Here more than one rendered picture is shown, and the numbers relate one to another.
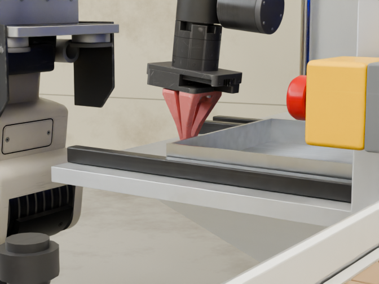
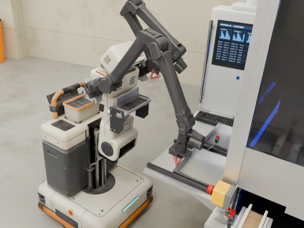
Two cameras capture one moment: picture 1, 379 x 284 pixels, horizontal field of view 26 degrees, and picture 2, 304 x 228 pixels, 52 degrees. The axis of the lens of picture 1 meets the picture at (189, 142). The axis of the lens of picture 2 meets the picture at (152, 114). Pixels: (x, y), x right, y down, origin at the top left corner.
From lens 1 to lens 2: 85 cm
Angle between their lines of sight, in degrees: 18
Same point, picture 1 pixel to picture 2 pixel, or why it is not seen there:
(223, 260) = (163, 112)
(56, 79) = (102, 32)
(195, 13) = (182, 141)
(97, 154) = (155, 168)
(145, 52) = not seen: hidden behind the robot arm
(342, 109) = (219, 200)
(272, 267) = not seen: outside the picture
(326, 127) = (215, 201)
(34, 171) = (126, 140)
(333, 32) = (210, 85)
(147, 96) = not seen: hidden behind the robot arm
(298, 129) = (202, 151)
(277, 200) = (200, 195)
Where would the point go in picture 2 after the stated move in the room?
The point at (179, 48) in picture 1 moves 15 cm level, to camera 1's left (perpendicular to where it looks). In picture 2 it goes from (177, 148) to (146, 147)
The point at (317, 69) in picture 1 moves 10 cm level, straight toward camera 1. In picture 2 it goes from (215, 191) to (216, 209)
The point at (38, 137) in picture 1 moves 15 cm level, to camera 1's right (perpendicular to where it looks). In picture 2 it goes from (126, 127) to (149, 128)
